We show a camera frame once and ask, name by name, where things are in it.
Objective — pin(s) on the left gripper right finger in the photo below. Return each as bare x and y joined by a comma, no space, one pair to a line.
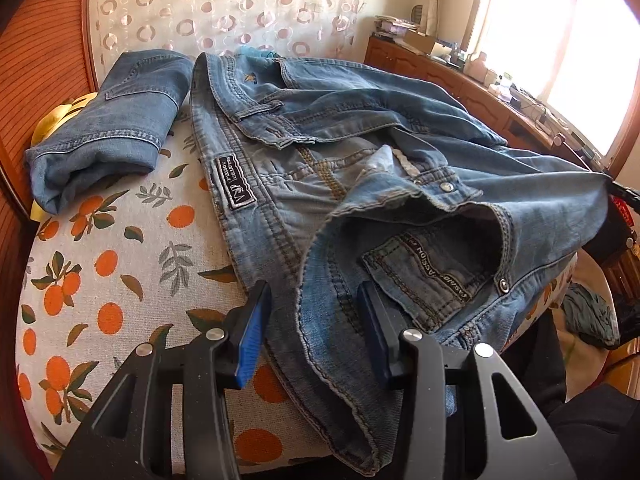
464,414

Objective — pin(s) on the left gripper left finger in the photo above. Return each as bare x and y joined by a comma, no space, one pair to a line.
126,433

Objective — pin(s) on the light blue denim jeans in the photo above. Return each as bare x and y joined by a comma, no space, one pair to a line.
326,174

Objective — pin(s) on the wooden sideboard cabinet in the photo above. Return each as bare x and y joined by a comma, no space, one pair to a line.
518,130

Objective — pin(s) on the orange print bed sheet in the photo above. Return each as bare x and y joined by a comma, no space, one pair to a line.
137,259

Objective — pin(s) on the pink bottle on sideboard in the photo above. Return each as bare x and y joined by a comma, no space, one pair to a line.
476,68

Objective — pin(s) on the open cardboard box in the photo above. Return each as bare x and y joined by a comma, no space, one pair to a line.
427,44

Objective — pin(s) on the dark blue folded jeans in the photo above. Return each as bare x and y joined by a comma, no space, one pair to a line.
120,131

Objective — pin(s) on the stack of papers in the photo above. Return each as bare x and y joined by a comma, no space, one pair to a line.
392,27

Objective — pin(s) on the yellow plush toy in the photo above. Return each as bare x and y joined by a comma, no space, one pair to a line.
58,117

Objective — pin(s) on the circle pattern sheer curtain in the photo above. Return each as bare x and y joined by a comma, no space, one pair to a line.
316,28

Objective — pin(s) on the cardboard box with blue items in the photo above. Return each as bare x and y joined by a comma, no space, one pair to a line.
257,53

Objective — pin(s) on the wooden louvered wardrobe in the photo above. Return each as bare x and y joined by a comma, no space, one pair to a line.
45,60

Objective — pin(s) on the window with wooden frame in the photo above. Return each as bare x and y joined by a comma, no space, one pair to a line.
575,60

